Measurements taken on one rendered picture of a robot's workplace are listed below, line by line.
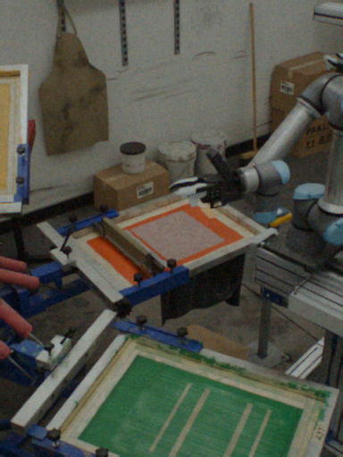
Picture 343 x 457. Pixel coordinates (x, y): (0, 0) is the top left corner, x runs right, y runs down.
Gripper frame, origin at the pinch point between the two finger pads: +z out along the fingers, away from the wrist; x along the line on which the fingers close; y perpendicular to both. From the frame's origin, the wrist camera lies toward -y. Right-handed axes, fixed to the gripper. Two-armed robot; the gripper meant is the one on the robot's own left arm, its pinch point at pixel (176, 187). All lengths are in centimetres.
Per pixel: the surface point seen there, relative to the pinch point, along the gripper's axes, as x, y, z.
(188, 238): 84, 61, -38
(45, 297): 74, 67, 32
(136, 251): 72, 54, -8
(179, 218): 102, 59, -41
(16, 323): 40, 54, 48
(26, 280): 63, 51, 39
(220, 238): 78, 62, -51
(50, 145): 288, 67, -17
